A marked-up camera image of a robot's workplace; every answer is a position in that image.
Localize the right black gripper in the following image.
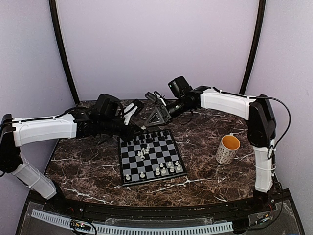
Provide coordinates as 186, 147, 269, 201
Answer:
144, 96, 192, 127

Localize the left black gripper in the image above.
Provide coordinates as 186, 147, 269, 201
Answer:
99, 117, 144, 143

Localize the black grey chessboard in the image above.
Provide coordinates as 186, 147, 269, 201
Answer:
118, 129, 187, 187

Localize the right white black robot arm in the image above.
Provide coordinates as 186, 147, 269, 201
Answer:
144, 76, 280, 193

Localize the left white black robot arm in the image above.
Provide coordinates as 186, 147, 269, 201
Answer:
0, 94, 143, 213

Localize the white chess piece pile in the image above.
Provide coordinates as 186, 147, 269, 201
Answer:
137, 144, 151, 160

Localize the white patterned mug yellow inside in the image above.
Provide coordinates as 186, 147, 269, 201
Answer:
215, 133, 241, 165

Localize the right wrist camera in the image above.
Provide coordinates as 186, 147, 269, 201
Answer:
145, 91, 168, 106

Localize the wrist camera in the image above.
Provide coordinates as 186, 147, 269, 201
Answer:
122, 99, 144, 125
145, 91, 168, 106

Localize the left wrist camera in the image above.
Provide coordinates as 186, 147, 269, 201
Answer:
122, 99, 144, 125

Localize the white slotted cable duct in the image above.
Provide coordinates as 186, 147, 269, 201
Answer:
31, 209, 233, 235

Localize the black front rail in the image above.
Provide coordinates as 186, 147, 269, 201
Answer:
45, 198, 278, 221

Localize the left black frame post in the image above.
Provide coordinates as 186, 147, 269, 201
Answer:
48, 0, 80, 105

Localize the black frame post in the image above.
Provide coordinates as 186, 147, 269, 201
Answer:
239, 0, 266, 95
48, 0, 80, 105

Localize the right black frame post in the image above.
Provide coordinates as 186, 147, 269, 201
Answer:
239, 0, 266, 95

